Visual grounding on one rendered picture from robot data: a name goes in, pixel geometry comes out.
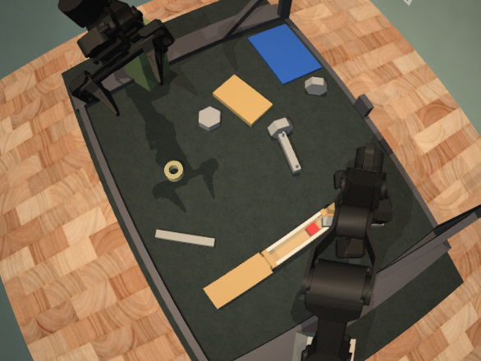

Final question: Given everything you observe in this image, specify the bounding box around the blue flat rectangular slab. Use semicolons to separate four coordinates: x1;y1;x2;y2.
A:
248;24;322;85

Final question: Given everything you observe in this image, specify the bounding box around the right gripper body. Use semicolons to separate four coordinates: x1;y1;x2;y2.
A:
69;19;175;104

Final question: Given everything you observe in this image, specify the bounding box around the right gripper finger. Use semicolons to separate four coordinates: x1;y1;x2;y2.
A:
80;80;120;117
140;34;168;85

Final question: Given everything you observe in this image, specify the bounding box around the grey square stick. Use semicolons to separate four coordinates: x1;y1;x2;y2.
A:
321;217;384;227

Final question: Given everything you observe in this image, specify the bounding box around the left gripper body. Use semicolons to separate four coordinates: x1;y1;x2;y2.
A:
333;170;365;258

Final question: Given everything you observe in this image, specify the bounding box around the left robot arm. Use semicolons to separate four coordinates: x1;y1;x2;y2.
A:
300;144;392;361

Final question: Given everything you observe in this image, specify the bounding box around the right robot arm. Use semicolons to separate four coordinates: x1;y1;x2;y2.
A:
57;0;145;65

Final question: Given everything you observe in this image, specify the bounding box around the cream roll of tape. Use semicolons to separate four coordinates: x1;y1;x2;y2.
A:
164;161;184;182

